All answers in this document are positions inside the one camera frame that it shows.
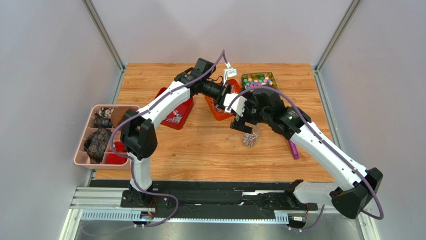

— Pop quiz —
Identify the red tray of swirl lollipops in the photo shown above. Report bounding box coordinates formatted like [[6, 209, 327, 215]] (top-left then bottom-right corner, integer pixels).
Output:
[[161, 98, 195, 131]]

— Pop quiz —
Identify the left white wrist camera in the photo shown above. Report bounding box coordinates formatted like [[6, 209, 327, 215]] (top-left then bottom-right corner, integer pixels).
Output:
[[223, 63, 238, 81]]

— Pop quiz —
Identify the orange tray of lollipops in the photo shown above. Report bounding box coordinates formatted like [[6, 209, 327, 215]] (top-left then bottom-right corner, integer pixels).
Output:
[[205, 79, 241, 121]]

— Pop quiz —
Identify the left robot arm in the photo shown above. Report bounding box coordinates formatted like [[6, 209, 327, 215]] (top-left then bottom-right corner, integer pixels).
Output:
[[120, 58, 222, 195]]

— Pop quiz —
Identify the purple plastic scoop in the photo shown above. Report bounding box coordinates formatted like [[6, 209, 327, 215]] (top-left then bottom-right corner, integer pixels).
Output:
[[288, 140, 300, 160]]

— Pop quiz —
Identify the pink organizer basket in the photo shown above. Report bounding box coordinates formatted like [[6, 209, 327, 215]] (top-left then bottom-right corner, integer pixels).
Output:
[[73, 105, 139, 170]]

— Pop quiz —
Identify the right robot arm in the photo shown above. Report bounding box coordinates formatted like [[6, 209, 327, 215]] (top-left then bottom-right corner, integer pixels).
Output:
[[223, 86, 385, 220]]

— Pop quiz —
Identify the clear tray of colourful candies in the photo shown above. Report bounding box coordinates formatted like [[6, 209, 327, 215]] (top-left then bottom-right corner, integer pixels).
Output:
[[241, 72, 278, 90]]

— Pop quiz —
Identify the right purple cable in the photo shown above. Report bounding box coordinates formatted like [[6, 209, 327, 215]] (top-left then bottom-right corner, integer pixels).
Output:
[[226, 85, 385, 232]]

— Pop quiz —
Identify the clear plastic jar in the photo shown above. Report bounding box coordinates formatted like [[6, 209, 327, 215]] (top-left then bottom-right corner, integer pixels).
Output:
[[242, 126, 260, 148]]

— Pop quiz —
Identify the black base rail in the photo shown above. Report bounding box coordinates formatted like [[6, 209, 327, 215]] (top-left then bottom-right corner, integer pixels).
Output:
[[120, 181, 319, 220]]

